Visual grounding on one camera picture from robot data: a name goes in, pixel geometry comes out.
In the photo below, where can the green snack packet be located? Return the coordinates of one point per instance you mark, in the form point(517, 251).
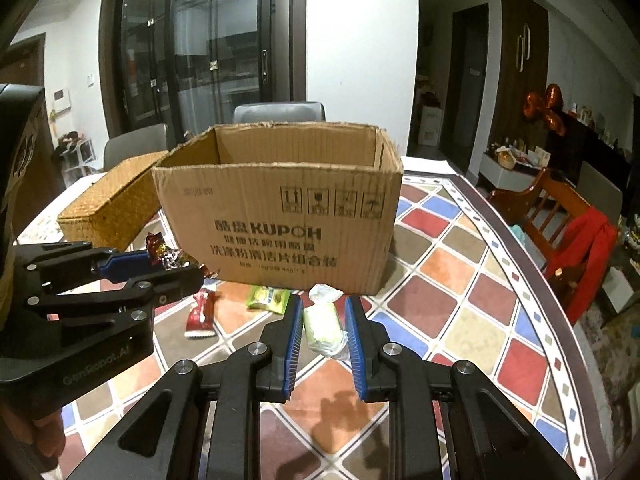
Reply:
point(274, 300)

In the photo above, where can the grey dining chair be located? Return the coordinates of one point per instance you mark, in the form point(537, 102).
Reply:
point(149, 139)
point(308, 111)

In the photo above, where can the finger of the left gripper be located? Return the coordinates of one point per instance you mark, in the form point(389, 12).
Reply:
point(52, 268)
point(142, 292)

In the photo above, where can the wooden chair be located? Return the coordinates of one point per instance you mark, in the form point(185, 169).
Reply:
point(543, 210)

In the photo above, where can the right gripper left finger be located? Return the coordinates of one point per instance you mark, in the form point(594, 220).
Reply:
point(204, 417)

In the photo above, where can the red garment on chair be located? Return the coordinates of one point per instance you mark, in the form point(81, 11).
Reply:
point(579, 264)

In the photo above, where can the person's left hand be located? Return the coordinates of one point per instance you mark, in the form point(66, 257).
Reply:
point(47, 434)

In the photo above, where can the glass sliding door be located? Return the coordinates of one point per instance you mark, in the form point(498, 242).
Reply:
point(188, 64)

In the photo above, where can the pale green candy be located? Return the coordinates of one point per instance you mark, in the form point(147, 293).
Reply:
point(324, 330)

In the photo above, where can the red foil balloon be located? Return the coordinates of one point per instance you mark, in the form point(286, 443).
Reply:
point(547, 108)

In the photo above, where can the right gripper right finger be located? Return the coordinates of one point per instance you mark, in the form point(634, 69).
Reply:
point(445, 421)

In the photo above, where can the white low tv cabinet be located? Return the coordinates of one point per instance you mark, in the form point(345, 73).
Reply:
point(498, 177)

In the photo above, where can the woven wicker box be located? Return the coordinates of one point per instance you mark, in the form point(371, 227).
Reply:
point(112, 211)

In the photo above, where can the brown cardboard box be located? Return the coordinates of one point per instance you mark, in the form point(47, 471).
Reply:
point(285, 204)

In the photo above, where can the grey dining chair left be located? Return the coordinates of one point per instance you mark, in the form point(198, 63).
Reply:
point(149, 139)

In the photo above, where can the red small snack packet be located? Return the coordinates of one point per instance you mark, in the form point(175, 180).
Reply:
point(200, 320)

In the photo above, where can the teal cloth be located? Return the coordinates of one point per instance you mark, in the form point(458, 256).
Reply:
point(519, 234)

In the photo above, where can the colourful diamond table mat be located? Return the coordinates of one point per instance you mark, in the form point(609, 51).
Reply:
point(456, 286)

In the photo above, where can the red gold candy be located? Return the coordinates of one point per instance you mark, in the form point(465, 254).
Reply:
point(172, 258)

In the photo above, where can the grey dining chair centre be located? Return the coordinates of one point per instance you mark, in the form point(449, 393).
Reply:
point(308, 111)

